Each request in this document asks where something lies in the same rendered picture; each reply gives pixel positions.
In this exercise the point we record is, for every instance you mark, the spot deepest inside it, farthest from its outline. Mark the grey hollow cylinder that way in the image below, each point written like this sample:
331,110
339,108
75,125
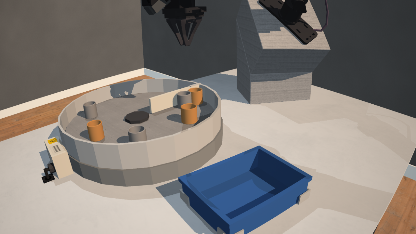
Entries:
137,133
183,97
90,110

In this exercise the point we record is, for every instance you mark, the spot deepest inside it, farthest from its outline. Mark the beige round turntable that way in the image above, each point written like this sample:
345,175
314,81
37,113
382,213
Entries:
172,148

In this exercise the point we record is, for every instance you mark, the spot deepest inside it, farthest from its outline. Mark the blue open crate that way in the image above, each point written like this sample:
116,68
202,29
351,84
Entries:
244,191

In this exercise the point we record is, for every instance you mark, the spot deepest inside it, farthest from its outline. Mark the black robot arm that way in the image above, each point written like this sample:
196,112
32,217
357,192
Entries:
288,13

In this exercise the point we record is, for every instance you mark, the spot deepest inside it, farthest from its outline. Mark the bronze bushing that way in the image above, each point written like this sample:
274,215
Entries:
95,130
196,95
189,113

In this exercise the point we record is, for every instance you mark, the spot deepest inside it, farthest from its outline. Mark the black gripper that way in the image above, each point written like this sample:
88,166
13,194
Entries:
183,17

